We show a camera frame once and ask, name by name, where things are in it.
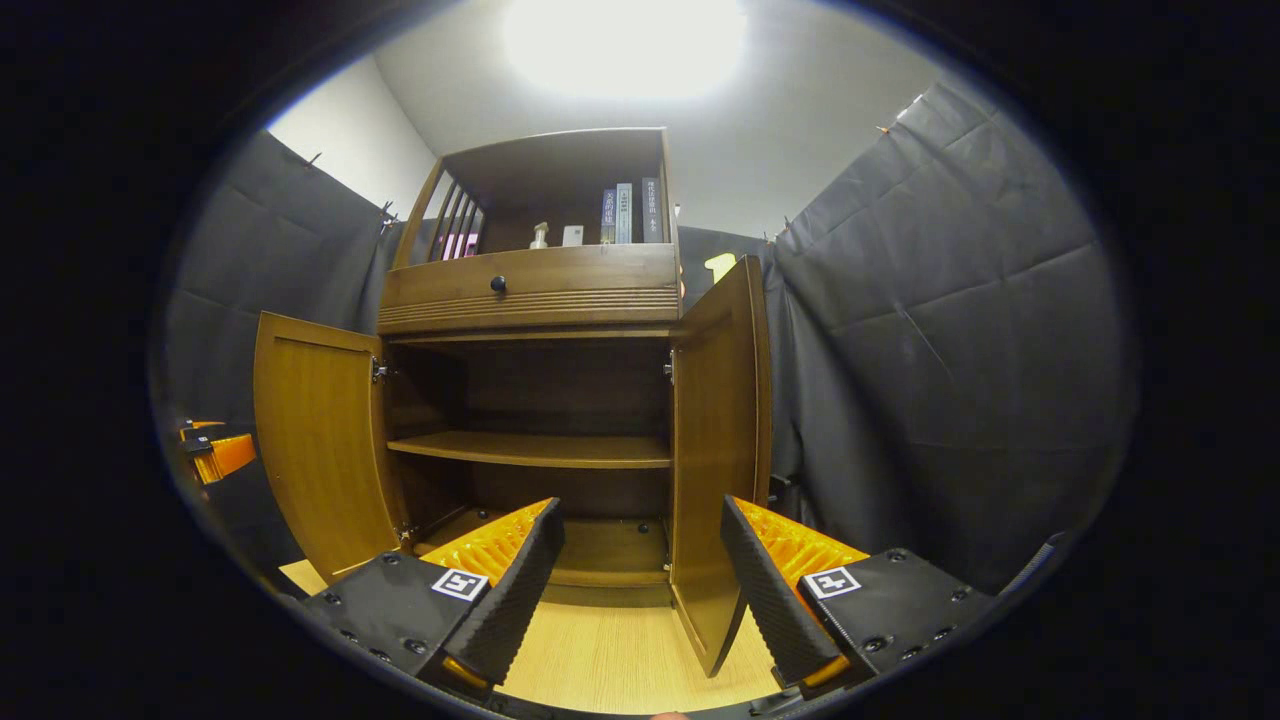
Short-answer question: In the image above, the wooden double-door shoe cabinet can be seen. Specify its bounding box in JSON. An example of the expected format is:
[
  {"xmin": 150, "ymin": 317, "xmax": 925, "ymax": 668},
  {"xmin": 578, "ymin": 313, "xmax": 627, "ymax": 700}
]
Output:
[{"xmin": 252, "ymin": 127, "xmax": 773, "ymax": 678}]

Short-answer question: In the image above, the black backdrop cloth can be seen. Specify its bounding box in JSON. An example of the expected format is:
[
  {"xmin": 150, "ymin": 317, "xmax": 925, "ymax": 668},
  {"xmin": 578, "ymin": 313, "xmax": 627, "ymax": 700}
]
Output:
[{"xmin": 160, "ymin": 80, "xmax": 1141, "ymax": 596}]

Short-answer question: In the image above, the large ceiling light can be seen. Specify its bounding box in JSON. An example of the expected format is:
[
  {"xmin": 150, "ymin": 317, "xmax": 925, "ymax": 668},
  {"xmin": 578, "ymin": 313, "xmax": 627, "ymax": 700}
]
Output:
[{"xmin": 500, "ymin": 0, "xmax": 749, "ymax": 101}]

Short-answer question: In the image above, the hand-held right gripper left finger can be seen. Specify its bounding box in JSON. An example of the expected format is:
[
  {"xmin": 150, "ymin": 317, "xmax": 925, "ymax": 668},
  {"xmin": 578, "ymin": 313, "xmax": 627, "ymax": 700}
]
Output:
[{"xmin": 300, "ymin": 497, "xmax": 566, "ymax": 696}]

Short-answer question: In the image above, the wooden inner shelf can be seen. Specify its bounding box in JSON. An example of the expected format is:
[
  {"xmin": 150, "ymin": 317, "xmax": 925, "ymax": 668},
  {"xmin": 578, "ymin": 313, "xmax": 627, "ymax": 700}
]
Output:
[{"xmin": 388, "ymin": 432, "xmax": 673, "ymax": 469}]

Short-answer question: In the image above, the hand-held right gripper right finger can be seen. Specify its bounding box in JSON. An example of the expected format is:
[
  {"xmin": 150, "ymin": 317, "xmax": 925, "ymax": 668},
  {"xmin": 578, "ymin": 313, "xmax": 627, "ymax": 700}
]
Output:
[{"xmin": 720, "ymin": 495, "xmax": 998, "ymax": 691}]

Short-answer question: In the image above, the wooden cabinet door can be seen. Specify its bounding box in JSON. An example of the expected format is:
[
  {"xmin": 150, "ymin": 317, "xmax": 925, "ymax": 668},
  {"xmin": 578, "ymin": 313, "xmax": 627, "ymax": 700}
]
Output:
[
  {"xmin": 252, "ymin": 311, "xmax": 411, "ymax": 584},
  {"xmin": 668, "ymin": 255, "xmax": 773, "ymax": 678}
]

